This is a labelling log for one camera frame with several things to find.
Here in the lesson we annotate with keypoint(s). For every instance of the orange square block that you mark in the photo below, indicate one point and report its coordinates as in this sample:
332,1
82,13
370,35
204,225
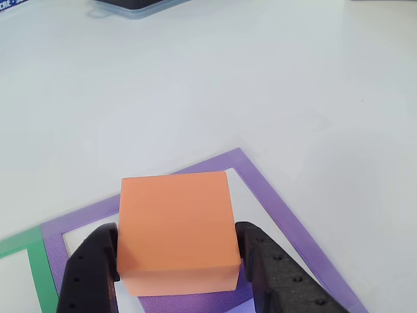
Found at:
176,228

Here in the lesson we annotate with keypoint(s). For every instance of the purple square block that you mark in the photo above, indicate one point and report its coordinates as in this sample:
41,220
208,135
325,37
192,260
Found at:
195,303

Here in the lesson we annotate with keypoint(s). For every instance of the black case with clear lid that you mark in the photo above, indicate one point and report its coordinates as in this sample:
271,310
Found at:
137,5

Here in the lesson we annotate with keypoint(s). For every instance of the blue and white sugar box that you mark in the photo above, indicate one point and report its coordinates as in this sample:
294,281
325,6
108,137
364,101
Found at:
9,3

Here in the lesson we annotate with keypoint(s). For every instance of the green square frame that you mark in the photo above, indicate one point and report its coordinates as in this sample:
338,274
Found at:
36,261

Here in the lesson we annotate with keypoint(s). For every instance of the purple square frame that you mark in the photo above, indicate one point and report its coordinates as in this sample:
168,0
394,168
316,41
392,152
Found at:
277,208

